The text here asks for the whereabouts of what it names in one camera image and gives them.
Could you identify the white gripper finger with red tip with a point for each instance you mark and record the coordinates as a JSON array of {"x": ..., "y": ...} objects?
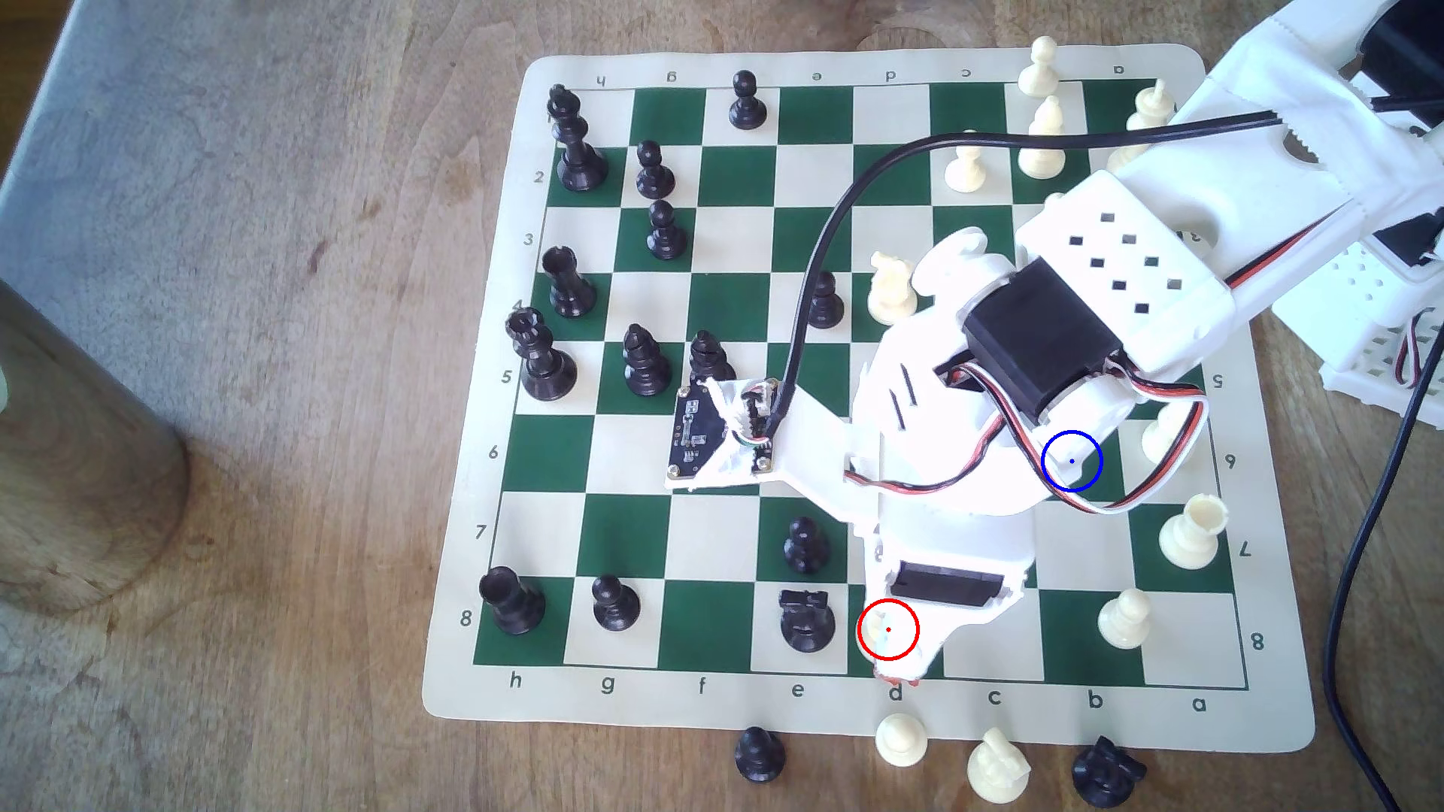
[{"x": 906, "y": 673}]

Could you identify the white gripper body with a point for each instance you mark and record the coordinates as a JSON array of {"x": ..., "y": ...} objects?
[{"x": 949, "y": 589}]

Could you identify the white chess rook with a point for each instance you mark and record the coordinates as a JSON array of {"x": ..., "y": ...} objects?
[
  {"x": 1190, "y": 539},
  {"x": 880, "y": 643}
]

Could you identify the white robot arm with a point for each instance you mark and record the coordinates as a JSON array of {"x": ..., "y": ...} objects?
[{"x": 1139, "y": 259}]

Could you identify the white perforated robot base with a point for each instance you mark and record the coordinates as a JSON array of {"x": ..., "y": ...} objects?
[{"x": 1376, "y": 338}]

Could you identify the white chess knight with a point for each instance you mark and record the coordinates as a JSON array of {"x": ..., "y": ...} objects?
[
  {"x": 997, "y": 769},
  {"x": 889, "y": 293}
]

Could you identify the black chess pawn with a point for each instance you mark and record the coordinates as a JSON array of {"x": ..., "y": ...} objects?
[
  {"x": 666, "y": 235},
  {"x": 806, "y": 550},
  {"x": 746, "y": 104},
  {"x": 654, "y": 175},
  {"x": 616, "y": 607},
  {"x": 830, "y": 307},
  {"x": 759, "y": 759}
]

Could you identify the green and white chess mat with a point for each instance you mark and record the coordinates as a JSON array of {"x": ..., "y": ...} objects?
[{"x": 722, "y": 541}]

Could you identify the black chess bishop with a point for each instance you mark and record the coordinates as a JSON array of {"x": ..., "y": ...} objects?
[
  {"x": 711, "y": 359},
  {"x": 647, "y": 367}
]

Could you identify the white chess bishop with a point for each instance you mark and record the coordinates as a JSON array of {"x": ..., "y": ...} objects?
[{"x": 1041, "y": 160}]

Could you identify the tall white chess piece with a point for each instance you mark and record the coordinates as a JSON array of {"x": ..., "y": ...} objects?
[{"x": 1151, "y": 107}]

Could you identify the black chess rook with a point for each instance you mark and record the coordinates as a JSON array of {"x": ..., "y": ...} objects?
[
  {"x": 513, "y": 603},
  {"x": 570, "y": 288}
]

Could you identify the black chess queen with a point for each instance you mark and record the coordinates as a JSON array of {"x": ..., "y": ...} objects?
[{"x": 544, "y": 367}]

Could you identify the black chess king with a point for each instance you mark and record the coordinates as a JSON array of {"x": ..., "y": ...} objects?
[{"x": 578, "y": 152}]

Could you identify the round wooden block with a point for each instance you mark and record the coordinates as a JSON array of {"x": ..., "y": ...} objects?
[{"x": 79, "y": 474}]

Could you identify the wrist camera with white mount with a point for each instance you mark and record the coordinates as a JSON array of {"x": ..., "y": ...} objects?
[{"x": 702, "y": 434}]

